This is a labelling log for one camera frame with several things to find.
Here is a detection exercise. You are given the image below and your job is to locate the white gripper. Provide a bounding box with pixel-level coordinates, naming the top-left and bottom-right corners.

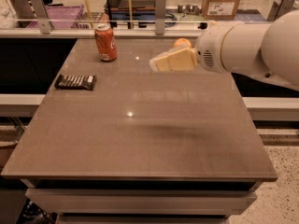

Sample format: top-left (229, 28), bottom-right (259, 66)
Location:
top-left (149, 22), bottom-right (233, 74)

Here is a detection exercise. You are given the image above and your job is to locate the orange soda can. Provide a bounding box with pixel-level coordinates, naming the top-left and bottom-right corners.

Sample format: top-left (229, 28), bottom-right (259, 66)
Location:
top-left (94, 23), bottom-right (117, 62)

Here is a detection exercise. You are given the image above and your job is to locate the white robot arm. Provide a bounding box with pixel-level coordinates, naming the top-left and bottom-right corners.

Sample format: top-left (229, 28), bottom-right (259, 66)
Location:
top-left (149, 10), bottom-right (299, 91)

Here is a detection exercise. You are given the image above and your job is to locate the orange fruit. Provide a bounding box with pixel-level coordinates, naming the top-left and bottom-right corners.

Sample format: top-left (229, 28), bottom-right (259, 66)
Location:
top-left (173, 38), bottom-right (192, 49)

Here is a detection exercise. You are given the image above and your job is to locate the cardboard box with label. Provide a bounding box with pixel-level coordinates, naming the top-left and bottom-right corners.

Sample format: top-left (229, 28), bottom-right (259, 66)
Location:
top-left (201, 0), bottom-right (240, 20)

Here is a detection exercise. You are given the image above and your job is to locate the yellow wooden pole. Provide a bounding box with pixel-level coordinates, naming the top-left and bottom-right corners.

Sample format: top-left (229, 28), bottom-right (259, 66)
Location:
top-left (128, 0), bottom-right (134, 29)

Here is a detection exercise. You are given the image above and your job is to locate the black snack bar wrapper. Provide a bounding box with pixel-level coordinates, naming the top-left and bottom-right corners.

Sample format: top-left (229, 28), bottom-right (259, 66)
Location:
top-left (54, 75), bottom-right (96, 91)

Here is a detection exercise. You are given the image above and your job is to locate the purple plastic crate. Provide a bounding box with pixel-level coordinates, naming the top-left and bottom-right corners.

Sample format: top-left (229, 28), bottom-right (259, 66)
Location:
top-left (26, 5), bottom-right (85, 30)

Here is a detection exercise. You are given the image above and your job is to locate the grey table drawer unit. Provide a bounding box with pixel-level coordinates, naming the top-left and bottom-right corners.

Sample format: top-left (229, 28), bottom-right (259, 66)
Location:
top-left (26, 188), bottom-right (256, 218)

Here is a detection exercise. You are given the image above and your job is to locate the middle metal railing post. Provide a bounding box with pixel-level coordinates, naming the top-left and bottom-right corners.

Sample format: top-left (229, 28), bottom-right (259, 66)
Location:
top-left (155, 0), bottom-right (166, 35)

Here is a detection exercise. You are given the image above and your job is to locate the metal railing post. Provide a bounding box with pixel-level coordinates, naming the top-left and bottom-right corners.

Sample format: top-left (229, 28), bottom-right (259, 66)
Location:
top-left (30, 0), bottom-right (52, 35)
top-left (267, 0), bottom-right (299, 21)
top-left (155, 0), bottom-right (166, 35)

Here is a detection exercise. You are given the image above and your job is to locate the right metal railing post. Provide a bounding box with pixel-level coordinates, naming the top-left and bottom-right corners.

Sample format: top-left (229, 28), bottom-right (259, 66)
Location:
top-left (267, 0), bottom-right (299, 21)

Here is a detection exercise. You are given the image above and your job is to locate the yellow broom handle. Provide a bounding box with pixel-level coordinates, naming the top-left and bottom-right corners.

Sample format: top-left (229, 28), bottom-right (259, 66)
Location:
top-left (84, 0), bottom-right (93, 29)

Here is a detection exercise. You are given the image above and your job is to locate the left metal railing post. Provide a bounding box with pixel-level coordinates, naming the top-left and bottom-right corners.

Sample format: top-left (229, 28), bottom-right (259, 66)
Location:
top-left (30, 0), bottom-right (52, 35)

